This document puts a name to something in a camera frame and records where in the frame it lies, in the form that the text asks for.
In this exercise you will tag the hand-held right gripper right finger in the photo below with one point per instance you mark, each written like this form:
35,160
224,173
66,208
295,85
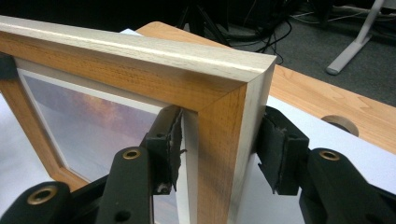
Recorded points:
336,186

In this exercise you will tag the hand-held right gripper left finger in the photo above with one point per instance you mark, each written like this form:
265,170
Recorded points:
130,186

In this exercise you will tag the wooden picture frame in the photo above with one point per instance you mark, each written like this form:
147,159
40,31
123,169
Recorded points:
124,71

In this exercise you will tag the white table sheet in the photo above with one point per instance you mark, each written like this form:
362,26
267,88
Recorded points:
342,146

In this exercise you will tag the black stand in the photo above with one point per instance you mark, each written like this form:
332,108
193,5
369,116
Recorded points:
202,18

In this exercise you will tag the white metal desk frame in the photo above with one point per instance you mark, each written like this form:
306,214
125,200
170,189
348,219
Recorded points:
358,40

